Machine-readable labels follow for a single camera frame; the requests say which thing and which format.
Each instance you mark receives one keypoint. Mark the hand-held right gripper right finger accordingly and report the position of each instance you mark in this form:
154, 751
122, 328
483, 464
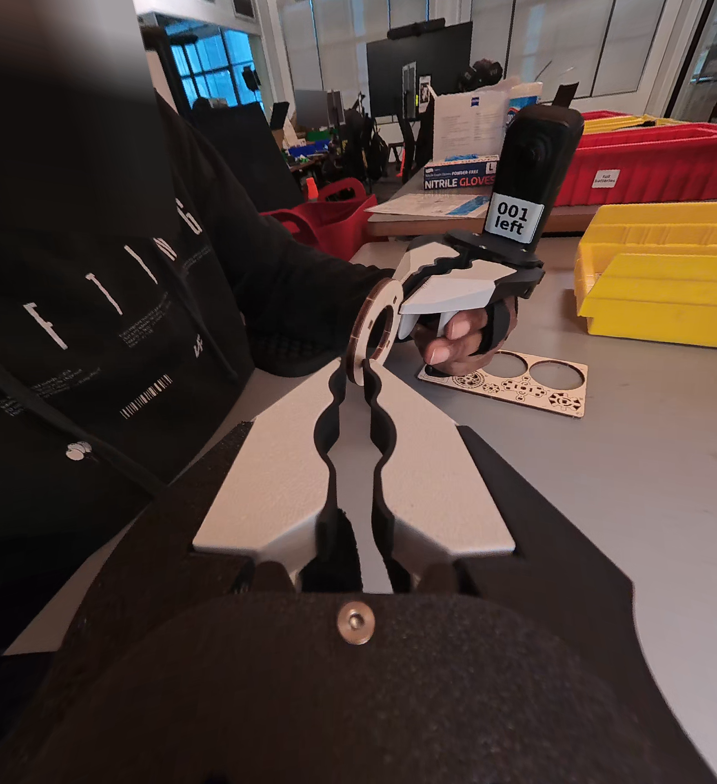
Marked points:
441, 490

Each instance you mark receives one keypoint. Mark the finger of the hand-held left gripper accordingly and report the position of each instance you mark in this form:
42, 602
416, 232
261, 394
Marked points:
410, 260
450, 294

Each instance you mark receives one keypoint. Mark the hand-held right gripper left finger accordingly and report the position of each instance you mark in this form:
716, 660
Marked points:
266, 490

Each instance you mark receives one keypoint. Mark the person's left forearm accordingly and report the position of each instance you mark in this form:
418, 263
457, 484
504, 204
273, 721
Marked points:
315, 306

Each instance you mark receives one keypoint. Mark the grey desk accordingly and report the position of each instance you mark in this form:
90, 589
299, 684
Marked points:
578, 490

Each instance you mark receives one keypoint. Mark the person's left hand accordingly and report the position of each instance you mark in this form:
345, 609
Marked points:
456, 349

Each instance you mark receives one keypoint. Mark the wooden side table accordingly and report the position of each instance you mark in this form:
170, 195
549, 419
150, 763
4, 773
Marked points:
407, 225

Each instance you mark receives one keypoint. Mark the blue white wipes pack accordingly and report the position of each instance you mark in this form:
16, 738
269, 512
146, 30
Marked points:
523, 101

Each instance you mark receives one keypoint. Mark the blue gloves box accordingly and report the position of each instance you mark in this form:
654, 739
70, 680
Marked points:
456, 177

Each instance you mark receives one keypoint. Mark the red tote bag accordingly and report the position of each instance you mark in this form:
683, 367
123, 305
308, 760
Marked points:
334, 223

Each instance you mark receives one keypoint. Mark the yellow bin behind red bin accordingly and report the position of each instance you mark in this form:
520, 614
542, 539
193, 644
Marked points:
609, 125

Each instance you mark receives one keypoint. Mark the orange cone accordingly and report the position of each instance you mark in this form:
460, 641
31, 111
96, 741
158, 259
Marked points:
313, 188

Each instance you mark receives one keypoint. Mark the laser-cut wooden puzzle sheet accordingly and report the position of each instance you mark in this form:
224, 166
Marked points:
526, 392

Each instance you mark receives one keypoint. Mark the red plastic bin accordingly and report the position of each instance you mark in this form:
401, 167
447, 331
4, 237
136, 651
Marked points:
670, 159

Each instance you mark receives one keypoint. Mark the yellow plastic bin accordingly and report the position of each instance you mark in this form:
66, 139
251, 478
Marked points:
670, 306

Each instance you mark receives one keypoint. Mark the person's black hoodie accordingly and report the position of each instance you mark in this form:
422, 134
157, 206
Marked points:
89, 367

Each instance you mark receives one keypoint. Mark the black wall screen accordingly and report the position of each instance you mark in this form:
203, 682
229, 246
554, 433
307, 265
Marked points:
419, 61

